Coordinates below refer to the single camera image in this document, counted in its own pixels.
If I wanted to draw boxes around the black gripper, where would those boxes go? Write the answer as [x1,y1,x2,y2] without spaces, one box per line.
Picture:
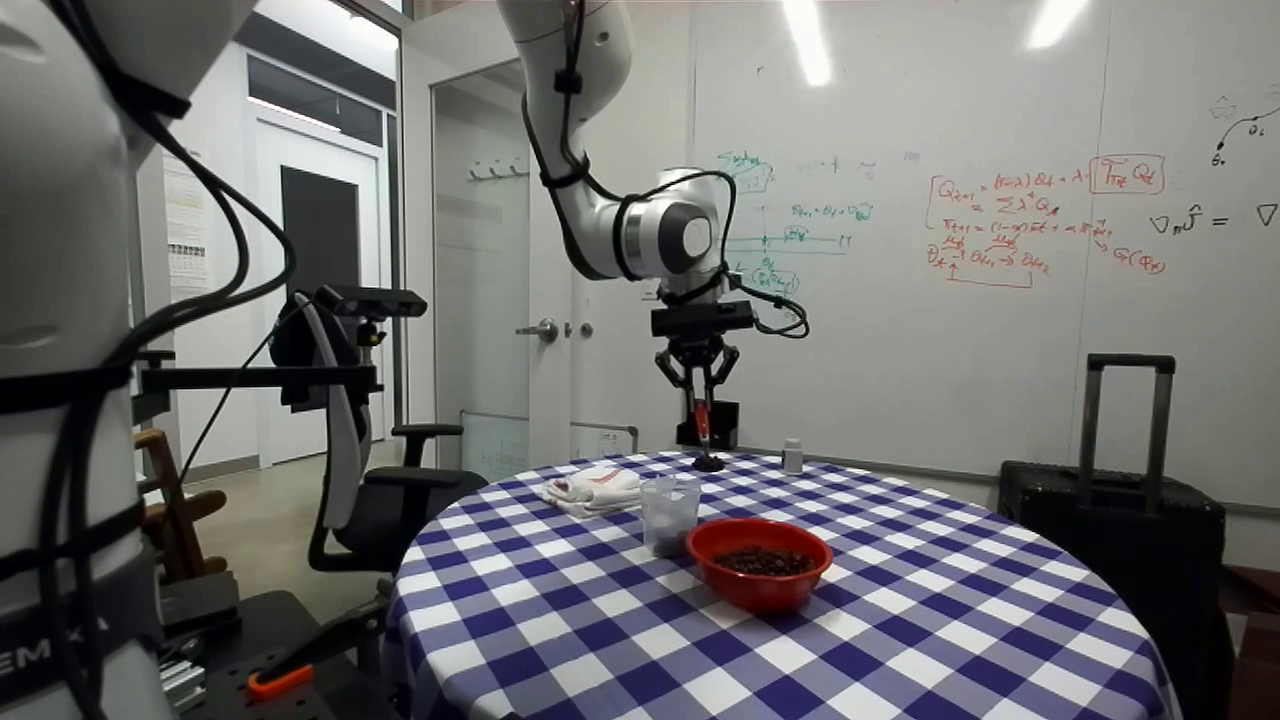
[648,294,760,452]

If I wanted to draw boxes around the red handled metal spoon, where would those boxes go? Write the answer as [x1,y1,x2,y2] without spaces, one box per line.
[689,397,733,475]

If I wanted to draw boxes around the clear plastic measuring jar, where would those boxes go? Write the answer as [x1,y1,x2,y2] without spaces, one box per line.
[636,474,705,562]

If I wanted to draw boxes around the red bowl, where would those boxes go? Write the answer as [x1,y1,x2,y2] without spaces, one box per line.
[685,517,834,616]

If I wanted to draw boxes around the white towel with orange stripes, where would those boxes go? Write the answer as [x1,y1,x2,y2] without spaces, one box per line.
[536,466,648,517]

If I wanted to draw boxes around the dark beans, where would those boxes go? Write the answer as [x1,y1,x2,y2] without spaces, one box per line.
[711,545,813,580]

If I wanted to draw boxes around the white door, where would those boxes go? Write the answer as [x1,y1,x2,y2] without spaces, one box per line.
[429,74,592,475]

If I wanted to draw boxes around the blue white checkered tablecloth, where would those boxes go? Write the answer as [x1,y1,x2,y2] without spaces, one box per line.
[382,449,1185,720]

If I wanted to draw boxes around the black office chair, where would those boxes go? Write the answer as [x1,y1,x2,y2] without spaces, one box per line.
[308,421,491,577]

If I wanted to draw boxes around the whiteboard with writing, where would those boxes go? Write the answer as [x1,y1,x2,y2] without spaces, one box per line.
[625,0,1280,517]

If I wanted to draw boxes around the black rolling suitcase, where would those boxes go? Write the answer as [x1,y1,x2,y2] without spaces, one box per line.
[995,351,1230,720]

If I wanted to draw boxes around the black equipment cart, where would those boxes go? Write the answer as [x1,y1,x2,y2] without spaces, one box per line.
[157,586,403,720]

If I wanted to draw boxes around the wooden stand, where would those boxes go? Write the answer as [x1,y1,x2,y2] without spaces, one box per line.
[132,426,232,591]

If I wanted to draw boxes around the thin black cable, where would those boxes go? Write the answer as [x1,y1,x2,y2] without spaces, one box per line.
[521,0,815,343]

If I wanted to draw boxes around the orange handled tool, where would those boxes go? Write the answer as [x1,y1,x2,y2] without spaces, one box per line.
[245,659,318,708]

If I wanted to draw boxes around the thick black cable bundle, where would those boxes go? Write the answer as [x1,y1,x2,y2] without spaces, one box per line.
[36,0,299,720]

